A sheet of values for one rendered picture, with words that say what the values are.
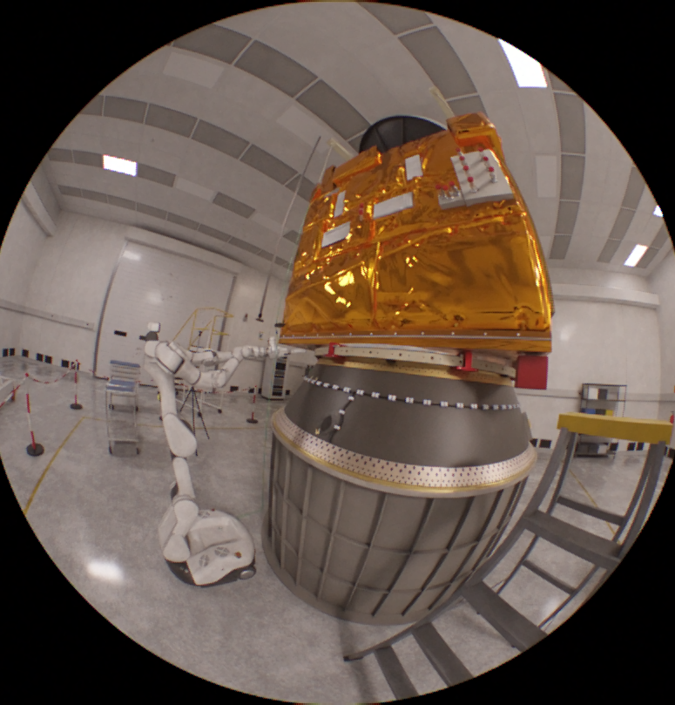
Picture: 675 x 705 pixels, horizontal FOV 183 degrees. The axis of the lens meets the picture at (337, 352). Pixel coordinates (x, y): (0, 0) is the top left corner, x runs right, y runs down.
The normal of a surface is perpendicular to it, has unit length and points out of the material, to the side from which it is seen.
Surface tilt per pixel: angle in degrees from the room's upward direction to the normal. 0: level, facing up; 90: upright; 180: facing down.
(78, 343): 90
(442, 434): 62
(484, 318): 134
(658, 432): 90
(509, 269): 90
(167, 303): 90
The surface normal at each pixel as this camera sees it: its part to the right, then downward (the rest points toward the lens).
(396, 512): -0.31, -0.12
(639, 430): -0.97, -0.15
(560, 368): -0.66, -0.15
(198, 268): 0.73, 0.04
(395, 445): -0.27, -0.58
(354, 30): -0.14, 0.99
